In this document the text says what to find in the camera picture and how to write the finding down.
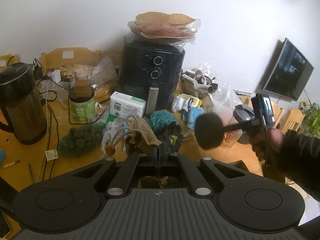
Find black fuzzy hat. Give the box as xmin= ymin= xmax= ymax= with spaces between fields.
xmin=194 ymin=113 xmax=224 ymax=150

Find tan cloth drawstring pouch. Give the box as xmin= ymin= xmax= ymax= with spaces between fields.
xmin=103 ymin=115 xmax=169 ymax=189

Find black patterned gloves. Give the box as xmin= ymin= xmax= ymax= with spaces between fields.
xmin=156 ymin=122 xmax=183 ymax=153

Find teal bath loofah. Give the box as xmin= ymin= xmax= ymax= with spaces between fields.
xmin=145 ymin=110 xmax=179 ymax=132

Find white socks bundle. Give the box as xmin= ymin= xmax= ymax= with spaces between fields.
xmin=171 ymin=96 xmax=192 ymax=113

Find person's right hand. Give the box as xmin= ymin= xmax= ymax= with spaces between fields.
xmin=249 ymin=128 xmax=285 ymax=161

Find small tea bag packet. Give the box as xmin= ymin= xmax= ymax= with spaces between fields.
xmin=45 ymin=150 xmax=59 ymax=161

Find green net bag of nuts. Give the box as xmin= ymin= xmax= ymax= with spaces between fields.
xmin=57 ymin=125 xmax=104 ymax=157

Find clear shaker bottle grey lid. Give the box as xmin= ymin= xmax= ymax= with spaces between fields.
xmin=221 ymin=104 xmax=256 ymax=147

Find green label supplement jar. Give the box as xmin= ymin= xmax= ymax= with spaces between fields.
xmin=69 ymin=87 xmax=95 ymax=124

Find wooden chair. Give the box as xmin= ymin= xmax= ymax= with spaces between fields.
xmin=271 ymin=102 xmax=305 ymax=134

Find stainless steel electric kettle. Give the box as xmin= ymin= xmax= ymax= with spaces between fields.
xmin=1 ymin=62 xmax=47 ymax=145

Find green potted plant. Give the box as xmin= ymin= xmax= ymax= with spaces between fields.
xmin=302 ymin=103 xmax=320 ymax=137

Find blue face mask pack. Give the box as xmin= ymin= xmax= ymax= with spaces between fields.
xmin=182 ymin=107 xmax=204 ymax=130

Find white rectangular product box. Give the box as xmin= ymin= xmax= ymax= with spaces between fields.
xmin=110 ymin=92 xmax=146 ymax=119

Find brown spice bottle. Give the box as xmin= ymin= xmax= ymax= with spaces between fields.
xmin=74 ymin=66 xmax=91 ymax=98

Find yellow wipes pack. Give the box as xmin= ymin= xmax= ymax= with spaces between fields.
xmin=177 ymin=93 xmax=202 ymax=107

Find metal tools pile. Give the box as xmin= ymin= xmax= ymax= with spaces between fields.
xmin=181 ymin=70 xmax=219 ymax=99

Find black air fryer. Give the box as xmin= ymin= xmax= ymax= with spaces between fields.
xmin=117 ymin=35 xmax=185 ymax=111

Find bagged flatbread stack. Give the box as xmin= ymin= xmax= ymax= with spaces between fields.
xmin=127 ymin=11 xmax=201 ymax=50

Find clear plastic bag with cables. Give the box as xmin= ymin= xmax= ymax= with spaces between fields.
xmin=101 ymin=118 xmax=128 ymax=155

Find black power cable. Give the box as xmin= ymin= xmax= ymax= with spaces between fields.
xmin=32 ymin=57 xmax=61 ymax=181

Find wall mounted television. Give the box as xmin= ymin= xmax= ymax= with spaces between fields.
xmin=261 ymin=38 xmax=314 ymax=101

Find open cardboard box at wall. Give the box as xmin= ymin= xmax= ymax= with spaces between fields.
xmin=40 ymin=47 xmax=101 ymax=74

